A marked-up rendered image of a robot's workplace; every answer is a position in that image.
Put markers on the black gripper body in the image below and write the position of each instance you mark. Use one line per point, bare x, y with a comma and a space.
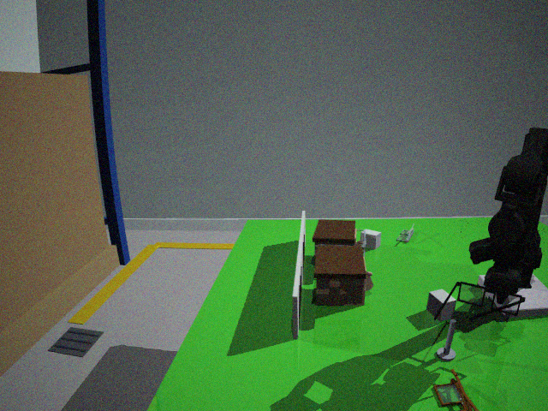
505, 275

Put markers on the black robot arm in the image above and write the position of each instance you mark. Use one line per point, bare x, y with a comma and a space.
524, 176

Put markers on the white thin panel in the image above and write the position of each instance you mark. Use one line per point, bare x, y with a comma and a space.
296, 296

